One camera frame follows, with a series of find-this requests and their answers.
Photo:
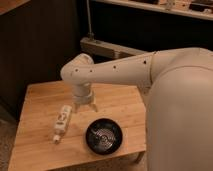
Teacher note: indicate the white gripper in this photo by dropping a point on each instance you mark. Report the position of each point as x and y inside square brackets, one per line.
[83, 94]

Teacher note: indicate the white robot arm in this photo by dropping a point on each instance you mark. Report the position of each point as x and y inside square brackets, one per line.
[177, 87]

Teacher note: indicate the metal pole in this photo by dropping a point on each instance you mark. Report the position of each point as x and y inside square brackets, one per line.
[90, 31]

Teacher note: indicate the dark wooden cabinet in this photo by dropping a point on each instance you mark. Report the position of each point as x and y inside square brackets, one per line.
[36, 40]

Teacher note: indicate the wooden table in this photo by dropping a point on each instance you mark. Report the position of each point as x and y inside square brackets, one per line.
[34, 149]

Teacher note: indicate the black ceramic bowl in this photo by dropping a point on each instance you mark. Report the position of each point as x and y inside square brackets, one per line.
[104, 136]

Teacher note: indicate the grey metal beam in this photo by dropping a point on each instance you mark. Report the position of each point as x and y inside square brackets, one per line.
[105, 49]

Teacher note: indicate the white plastic bottle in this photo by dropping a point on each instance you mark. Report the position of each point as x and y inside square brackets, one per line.
[62, 123]

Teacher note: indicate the wooden shelf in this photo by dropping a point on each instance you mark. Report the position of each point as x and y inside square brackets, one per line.
[186, 8]

